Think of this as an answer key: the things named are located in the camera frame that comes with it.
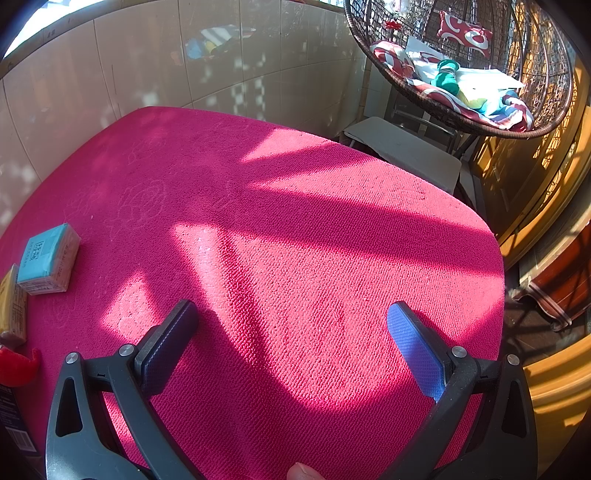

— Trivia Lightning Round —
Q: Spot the red white seat cushion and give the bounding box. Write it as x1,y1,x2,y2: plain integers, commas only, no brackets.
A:
369,41,534,134

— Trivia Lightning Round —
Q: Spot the blue tissue pack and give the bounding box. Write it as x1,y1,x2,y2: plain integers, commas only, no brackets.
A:
16,223,81,296

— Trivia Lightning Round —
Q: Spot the person's right hand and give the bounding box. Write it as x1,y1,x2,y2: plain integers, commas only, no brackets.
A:
287,462,331,480

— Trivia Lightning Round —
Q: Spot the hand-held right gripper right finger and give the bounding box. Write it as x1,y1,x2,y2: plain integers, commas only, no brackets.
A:
387,301,539,480

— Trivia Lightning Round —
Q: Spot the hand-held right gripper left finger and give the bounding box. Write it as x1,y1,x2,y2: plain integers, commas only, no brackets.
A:
45,300,204,480

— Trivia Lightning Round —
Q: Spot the yellow tissue pack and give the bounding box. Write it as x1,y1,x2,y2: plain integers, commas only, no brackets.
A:
0,264,29,349

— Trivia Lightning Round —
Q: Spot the hanging wicker chair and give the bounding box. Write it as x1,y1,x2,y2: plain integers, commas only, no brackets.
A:
344,0,578,139

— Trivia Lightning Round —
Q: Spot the red white patterned pillow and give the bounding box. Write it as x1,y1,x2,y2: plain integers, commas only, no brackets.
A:
438,10,494,60

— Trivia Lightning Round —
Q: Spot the yellow wooden cabinet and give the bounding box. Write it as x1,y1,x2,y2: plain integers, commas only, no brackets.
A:
475,83,591,268

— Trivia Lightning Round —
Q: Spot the white paper sheet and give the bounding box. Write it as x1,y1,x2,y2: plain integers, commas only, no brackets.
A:
455,68,527,97

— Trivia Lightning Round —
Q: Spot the green cloth item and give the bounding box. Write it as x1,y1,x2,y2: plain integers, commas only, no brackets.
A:
430,59,460,95

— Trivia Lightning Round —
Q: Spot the red chili plush toy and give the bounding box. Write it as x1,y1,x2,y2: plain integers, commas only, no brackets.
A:
0,346,42,387

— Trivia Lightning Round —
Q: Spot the grey folding table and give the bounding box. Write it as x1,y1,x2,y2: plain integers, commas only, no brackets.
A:
341,116,463,195

